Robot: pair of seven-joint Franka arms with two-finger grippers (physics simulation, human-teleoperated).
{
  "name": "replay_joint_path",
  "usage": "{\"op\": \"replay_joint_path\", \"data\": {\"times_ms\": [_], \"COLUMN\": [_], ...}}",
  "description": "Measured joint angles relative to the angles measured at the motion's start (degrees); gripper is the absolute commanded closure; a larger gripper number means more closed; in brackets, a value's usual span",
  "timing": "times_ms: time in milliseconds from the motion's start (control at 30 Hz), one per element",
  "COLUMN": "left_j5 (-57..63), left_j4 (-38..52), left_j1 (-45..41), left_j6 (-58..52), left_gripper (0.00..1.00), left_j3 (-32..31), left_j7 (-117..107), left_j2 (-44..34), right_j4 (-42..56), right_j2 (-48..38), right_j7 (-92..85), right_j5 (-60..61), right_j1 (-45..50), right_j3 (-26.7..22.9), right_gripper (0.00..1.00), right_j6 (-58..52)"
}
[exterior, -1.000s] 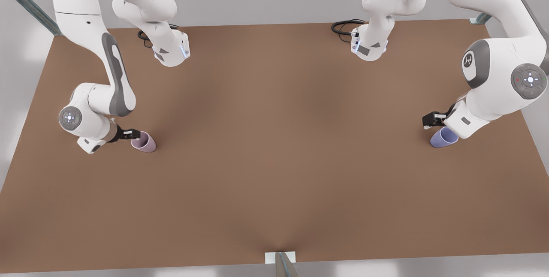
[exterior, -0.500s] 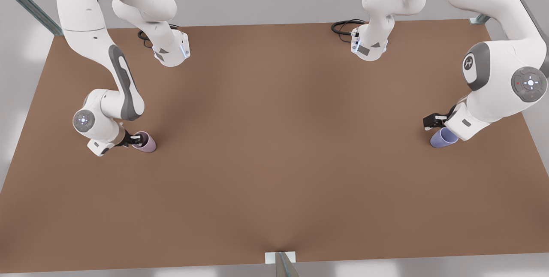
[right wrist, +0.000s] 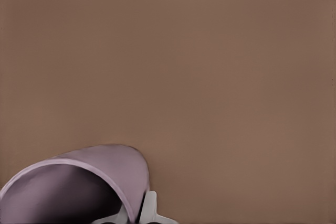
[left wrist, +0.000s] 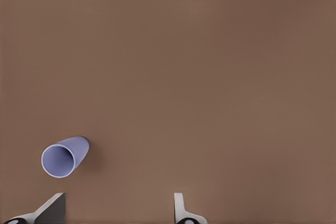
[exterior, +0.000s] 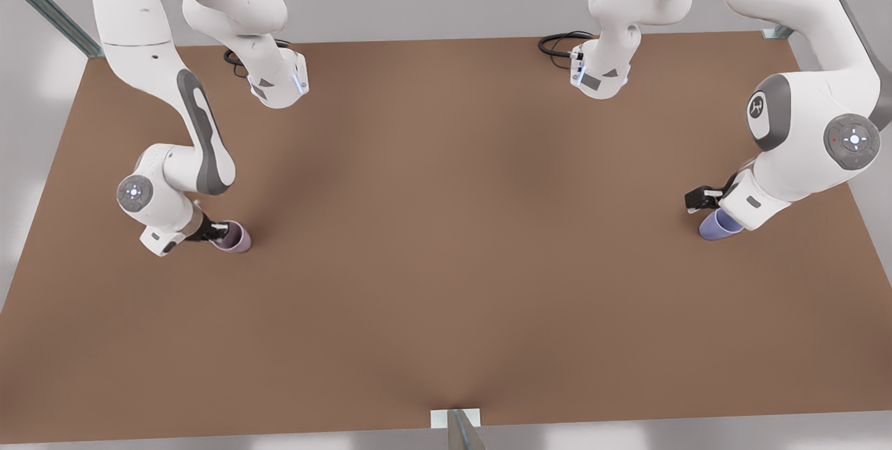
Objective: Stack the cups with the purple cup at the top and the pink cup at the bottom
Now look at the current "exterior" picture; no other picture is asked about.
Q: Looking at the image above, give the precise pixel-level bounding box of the pink cup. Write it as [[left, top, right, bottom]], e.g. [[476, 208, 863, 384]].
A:
[[210, 220, 252, 254]]

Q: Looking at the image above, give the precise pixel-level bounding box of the black cable loop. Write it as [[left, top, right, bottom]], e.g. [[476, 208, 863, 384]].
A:
[[224, 39, 292, 79], [538, 31, 595, 70]]

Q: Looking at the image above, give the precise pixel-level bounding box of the purple cup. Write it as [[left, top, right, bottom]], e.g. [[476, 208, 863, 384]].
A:
[[699, 208, 745, 241]]

